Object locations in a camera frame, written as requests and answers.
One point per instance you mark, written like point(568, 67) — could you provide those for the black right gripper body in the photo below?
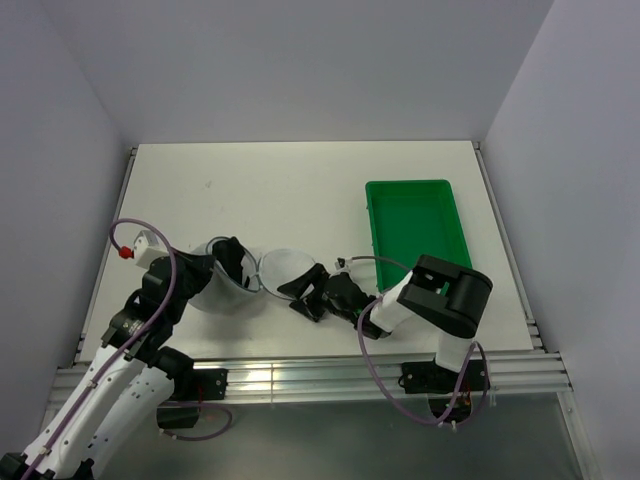
point(345, 313)

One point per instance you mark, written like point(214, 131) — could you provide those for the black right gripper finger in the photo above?
point(310, 309)
point(312, 278)

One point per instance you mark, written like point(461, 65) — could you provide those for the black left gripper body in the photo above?
point(195, 278)

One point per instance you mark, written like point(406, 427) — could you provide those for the white mesh laundry bag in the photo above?
point(275, 267)

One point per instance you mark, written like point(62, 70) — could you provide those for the black bra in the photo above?
point(235, 263)

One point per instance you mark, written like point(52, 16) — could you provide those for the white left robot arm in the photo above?
point(132, 373)

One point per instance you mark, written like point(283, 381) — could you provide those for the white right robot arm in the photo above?
point(450, 297)

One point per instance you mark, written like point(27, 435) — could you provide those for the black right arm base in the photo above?
point(438, 383)

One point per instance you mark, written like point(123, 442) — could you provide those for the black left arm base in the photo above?
point(195, 387)

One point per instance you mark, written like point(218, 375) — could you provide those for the green plastic tray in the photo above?
point(409, 218)

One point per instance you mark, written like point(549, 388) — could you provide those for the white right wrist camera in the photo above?
point(344, 264)

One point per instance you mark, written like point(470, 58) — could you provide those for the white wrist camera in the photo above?
point(344, 264)
point(145, 249)

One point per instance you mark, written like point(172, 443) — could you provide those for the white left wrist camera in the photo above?
point(145, 249)

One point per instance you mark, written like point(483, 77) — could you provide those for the aluminium front rail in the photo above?
point(348, 379)

